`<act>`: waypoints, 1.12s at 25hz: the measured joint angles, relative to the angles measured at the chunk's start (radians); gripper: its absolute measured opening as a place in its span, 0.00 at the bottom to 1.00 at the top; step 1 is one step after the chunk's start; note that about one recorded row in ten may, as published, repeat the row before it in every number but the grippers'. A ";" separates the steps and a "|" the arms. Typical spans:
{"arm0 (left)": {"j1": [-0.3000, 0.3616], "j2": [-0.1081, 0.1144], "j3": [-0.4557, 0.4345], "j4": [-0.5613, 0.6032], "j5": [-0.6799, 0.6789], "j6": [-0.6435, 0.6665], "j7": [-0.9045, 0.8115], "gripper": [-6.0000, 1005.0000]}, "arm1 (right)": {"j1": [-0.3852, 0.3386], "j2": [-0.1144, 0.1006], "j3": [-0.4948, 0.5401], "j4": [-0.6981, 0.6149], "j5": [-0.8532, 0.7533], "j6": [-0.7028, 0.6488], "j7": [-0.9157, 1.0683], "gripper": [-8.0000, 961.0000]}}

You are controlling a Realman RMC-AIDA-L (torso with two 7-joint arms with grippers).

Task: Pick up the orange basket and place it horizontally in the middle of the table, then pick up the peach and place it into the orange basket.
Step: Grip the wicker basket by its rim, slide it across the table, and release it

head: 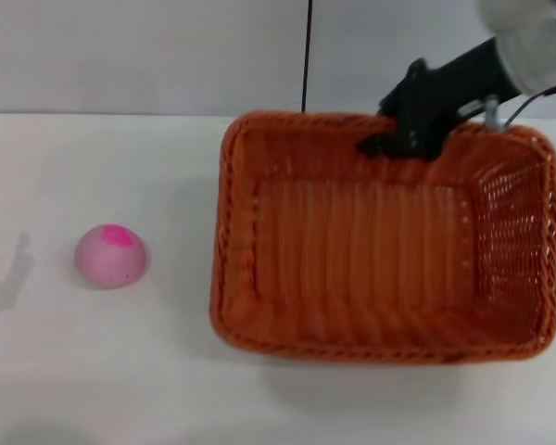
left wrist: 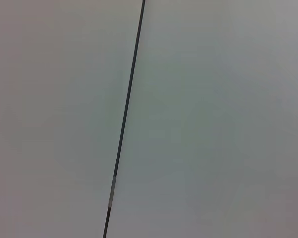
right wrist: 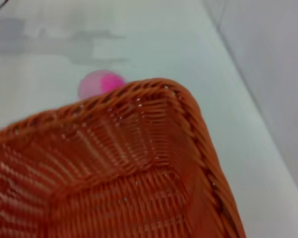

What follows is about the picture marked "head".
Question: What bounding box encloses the pink dome-shaped toy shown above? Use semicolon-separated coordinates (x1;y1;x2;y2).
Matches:
73;222;152;290

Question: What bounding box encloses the orange woven plastic basket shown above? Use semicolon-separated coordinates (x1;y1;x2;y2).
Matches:
208;109;556;367

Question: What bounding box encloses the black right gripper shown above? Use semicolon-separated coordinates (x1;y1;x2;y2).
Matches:
355;37;516;162

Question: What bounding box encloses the thin black cable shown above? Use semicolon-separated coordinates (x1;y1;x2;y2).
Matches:
502;78;556;135

